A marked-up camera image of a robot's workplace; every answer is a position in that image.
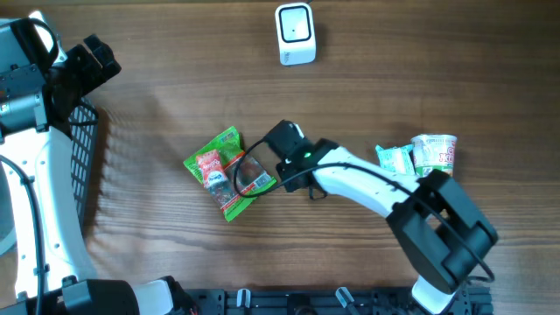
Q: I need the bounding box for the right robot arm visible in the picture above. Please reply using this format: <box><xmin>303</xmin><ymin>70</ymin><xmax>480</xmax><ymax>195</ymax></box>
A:
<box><xmin>263</xmin><ymin>120</ymin><xmax>498</xmax><ymax>314</ymax></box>

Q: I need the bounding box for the teal snack wrapper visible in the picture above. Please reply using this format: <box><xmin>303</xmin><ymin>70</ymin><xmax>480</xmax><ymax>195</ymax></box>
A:
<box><xmin>375</xmin><ymin>144</ymin><xmax>416</xmax><ymax>175</ymax></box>

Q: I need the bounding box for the green candy bag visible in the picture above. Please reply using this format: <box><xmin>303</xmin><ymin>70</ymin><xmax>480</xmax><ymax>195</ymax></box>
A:
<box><xmin>184</xmin><ymin>126</ymin><xmax>277</xmax><ymax>221</ymax></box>

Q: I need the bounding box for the white barcode scanner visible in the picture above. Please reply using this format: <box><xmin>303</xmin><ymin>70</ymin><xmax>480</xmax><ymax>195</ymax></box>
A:
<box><xmin>275</xmin><ymin>2</ymin><xmax>317</xmax><ymax>67</ymax></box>

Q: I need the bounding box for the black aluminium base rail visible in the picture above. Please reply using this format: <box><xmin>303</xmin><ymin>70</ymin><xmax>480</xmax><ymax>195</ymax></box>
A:
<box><xmin>186</xmin><ymin>287</ymin><xmax>427</xmax><ymax>315</ymax></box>

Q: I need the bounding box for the grey plastic mesh basket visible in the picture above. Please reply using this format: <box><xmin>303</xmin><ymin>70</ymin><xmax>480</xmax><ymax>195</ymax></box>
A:
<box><xmin>0</xmin><ymin>98</ymin><xmax>101</xmax><ymax>257</ymax></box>

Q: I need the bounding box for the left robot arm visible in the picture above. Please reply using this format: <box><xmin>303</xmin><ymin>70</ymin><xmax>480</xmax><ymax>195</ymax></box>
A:
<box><xmin>1</xmin><ymin>13</ymin><xmax>177</xmax><ymax>314</ymax></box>

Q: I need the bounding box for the cup noodles container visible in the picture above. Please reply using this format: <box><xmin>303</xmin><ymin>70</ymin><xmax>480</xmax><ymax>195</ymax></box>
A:
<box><xmin>411</xmin><ymin>134</ymin><xmax>457</xmax><ymax>177</ymax></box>

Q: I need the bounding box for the left camera cable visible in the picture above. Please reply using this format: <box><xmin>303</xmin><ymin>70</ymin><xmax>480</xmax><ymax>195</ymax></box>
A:
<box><xmin>0</xmin><ymin>155</ymin><xmax>47</xmax><ymax>315</ymax></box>

